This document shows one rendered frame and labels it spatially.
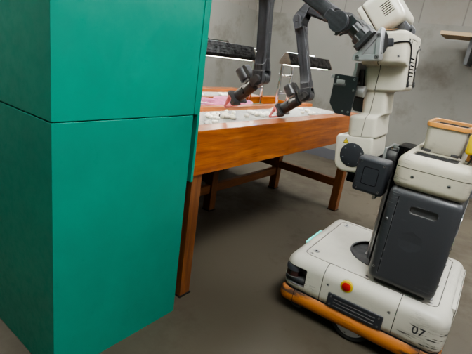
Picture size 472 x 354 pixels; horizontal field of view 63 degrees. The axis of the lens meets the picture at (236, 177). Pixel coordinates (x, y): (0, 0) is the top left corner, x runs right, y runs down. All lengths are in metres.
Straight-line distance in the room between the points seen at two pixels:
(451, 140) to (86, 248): 1.33
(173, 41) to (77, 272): 0.78
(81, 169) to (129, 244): 0.35
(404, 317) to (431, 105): 3.12
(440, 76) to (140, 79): 3.64
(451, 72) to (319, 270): 3.15
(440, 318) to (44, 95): 1.48
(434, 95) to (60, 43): 3.89
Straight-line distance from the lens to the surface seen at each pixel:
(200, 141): 1.52
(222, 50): 1.99
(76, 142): 1.14
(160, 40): 1.26
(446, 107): 4.47
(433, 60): 4.50
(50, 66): 1.08
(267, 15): 1.78
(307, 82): 2.06
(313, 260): 1.72
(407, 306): 1.65
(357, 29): 1.58
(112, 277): 1.41
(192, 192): 1.59
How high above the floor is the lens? 1.07
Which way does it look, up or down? 18 degrees down
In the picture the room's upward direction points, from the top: 8 degrees clockwise
